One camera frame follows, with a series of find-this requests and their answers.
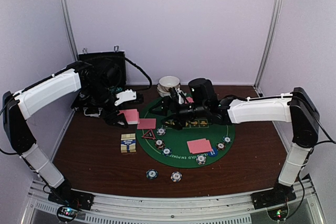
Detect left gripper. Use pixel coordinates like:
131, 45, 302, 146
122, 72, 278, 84
85, 81, 128, 128

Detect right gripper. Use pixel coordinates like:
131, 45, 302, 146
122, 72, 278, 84
149, 95, 208, 130

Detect pink cards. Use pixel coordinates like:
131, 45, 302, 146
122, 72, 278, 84
186, 97, 194, 103

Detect pink playing card deck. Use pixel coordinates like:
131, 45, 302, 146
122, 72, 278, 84
120, 109, 140, 125

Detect black red triangle all-in marker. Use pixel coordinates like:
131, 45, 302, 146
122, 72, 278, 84
142, 129, 156, 140

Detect brown chips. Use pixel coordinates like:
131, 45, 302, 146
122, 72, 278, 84
154, 139, 165, 150
216, 143, 226, 151

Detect dark chips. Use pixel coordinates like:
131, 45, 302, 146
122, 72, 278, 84
223, 136, 232, 144
162, 147, 172, 156

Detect blue round dealer button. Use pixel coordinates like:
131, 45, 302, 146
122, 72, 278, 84
208, 148, 218, 157

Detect light blue chip stack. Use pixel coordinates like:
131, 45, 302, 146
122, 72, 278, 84
171, 172, 182, 182

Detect dark blue chip stack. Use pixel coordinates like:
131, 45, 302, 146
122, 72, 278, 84
146, 169, 158, 179

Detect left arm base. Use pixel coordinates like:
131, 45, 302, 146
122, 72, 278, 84
48, 190, 94, 223

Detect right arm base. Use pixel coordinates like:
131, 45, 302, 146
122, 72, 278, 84
251, 188, 297, 222

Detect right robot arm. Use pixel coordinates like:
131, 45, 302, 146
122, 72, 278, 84
149, 80, 324, 204

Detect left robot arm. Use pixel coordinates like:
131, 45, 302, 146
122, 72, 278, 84
1, 58, 140, 205

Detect lower white ceramic bowl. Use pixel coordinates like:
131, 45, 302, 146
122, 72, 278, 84
156, 84, 170, 97

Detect white ceramic bowl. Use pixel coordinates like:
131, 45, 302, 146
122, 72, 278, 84
156, 84, 170, 97
159, 76, 180, 91

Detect teal chip stack in case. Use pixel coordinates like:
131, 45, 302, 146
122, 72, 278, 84
109, 87, 123, 95

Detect upper white ceramic bowl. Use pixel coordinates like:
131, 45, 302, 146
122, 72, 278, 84
159, 76, 180, 91

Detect gold blue card box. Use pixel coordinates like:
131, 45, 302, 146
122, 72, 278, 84
120, 133, 137, 154

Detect black poker chip case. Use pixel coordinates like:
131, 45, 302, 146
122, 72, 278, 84
71, 51, 126, 118

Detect round green poker mat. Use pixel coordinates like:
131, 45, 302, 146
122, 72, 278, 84
135, 94, 236, 169

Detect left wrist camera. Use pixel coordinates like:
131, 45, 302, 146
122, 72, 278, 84
114, 89, 137, 106

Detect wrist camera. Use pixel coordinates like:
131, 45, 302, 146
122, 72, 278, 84
114, 89, 137, 106
188, 78, 217, 104

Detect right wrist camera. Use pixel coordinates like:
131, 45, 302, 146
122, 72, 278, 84
188, 78, 217, 104

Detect right aluminium post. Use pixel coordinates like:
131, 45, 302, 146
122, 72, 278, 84
254, 0, 283, 93

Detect aluminium post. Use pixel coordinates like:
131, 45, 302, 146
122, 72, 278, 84
60, 0, 78, 61
254, 0, 283, 93

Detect aluminium front rail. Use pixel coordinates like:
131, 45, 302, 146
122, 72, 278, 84
20, 174, 328, 224

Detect left aluminium post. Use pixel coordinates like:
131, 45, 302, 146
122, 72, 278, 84
60, 0, 78, 61

